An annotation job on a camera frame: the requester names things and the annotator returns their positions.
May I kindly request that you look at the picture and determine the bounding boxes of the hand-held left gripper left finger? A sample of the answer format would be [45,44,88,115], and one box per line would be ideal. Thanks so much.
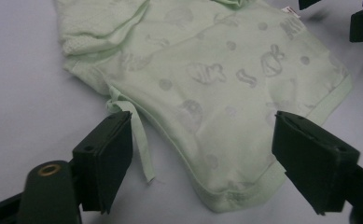
[71,110,134,216]

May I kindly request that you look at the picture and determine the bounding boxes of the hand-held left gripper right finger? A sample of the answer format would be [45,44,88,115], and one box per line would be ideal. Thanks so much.
[271,110,361,217]

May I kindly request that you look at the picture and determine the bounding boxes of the light green baby garment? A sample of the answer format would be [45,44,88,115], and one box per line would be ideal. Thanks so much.
[53,0,355,214]

